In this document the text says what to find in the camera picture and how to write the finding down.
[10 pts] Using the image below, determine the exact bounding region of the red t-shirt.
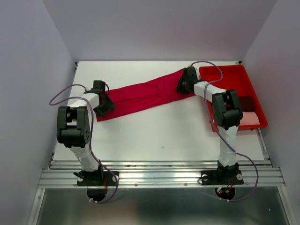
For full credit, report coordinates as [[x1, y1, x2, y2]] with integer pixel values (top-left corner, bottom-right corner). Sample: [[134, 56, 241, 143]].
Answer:
[[96, 70, 194, 122]]

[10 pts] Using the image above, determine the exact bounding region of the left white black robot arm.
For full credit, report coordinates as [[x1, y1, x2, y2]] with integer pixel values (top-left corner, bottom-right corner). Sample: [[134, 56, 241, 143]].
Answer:
[[57, 80, 119, 186]]

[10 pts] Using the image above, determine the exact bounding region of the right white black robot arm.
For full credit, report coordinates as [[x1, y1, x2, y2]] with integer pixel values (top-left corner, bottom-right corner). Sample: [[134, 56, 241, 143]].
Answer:
[[176, 67, 243, 186]]

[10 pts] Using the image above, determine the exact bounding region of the red plastic bin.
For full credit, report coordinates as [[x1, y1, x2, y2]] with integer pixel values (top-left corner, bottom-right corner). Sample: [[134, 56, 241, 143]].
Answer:
[[214, 65, 268, 130]]

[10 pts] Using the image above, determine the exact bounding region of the dark maroon rolled t-shirt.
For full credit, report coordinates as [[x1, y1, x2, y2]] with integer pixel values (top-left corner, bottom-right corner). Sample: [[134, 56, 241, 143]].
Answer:
[[239, 96, 255, 112]]

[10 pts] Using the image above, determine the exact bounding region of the pink rolled t-shirt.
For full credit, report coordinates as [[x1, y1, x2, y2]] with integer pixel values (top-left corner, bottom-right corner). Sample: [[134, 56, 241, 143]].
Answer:
[[240, 112, 260, 126]]

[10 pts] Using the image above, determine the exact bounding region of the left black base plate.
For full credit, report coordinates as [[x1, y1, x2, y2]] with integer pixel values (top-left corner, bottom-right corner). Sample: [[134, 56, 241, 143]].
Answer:
[[73, 171, 117, 187]]

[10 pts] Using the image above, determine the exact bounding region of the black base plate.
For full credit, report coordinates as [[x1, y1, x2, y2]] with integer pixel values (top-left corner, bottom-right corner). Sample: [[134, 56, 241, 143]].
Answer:
[[73, 171, 117, 187], [198, 170, 244, 186]]

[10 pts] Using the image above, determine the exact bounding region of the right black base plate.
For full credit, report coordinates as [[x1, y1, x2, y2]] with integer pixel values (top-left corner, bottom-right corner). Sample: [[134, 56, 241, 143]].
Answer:
[[198, 170, 244, 186]]

